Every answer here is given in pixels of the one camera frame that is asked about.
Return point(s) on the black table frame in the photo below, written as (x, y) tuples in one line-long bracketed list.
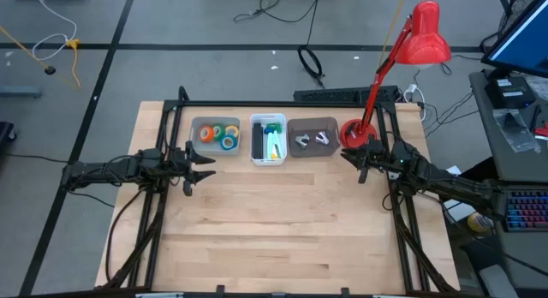
[(214, 103)]

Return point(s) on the smoky translucent storage bin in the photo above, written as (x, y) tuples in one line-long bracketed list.
[(310, 150)]

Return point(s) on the green tape roll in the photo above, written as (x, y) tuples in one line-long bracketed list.
[(219, 126)]

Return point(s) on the lavender staple remover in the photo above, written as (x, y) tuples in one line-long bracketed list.
[(322, 137)]

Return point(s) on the yellow lidded canister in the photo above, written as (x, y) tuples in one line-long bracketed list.
[(479, 223)]

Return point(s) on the white paper sheet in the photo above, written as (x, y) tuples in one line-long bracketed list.
[(460, 212)]

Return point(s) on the grey side desk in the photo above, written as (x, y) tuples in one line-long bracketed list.
[(481, 131)]

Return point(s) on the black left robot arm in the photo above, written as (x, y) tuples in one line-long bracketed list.
[(107, 169)]

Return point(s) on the black power strip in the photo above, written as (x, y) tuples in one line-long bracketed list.
[(325, 95)]

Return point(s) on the red hand tool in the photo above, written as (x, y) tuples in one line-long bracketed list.
[(543, 130)]

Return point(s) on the white plug adapter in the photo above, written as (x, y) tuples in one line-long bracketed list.
[(412, 90)]

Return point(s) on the grey furniture base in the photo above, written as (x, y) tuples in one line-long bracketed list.
[(19, 91)]

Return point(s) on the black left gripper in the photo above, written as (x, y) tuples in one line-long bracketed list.
[(177, 171)]

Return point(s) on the black mini computer box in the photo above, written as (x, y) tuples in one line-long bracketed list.
[(509, 94)]

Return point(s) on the red desk lamp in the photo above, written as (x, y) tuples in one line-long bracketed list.
[(424, 37)]

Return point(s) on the yellow tape roll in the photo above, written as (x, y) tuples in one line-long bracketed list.
[(237, 131)]

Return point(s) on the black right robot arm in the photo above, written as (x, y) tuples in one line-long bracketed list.
[(454, 184)]

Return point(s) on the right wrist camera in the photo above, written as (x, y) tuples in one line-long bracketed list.
[(374, 144)]

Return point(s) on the black caster foot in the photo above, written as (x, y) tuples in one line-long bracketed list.
[(5, 133)]

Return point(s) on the white storage bin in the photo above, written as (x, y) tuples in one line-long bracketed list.
[(267, 162)]

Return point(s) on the clear plastic bag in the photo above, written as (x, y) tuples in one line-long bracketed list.
[(514, 131)]

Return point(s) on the computer monitor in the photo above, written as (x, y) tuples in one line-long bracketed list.
[(522, 45)]

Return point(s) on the black floor puck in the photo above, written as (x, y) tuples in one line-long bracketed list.
[(50, 70)]

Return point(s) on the blue tape roll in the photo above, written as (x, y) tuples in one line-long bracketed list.
[(222, 142)]

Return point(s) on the light grey storage bin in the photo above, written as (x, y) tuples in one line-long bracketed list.
[(197, 150)]

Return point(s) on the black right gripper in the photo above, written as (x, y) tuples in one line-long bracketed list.
[(394, 159)]

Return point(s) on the backlit computer keyboard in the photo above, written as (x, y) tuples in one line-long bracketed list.
[(524, 208)]

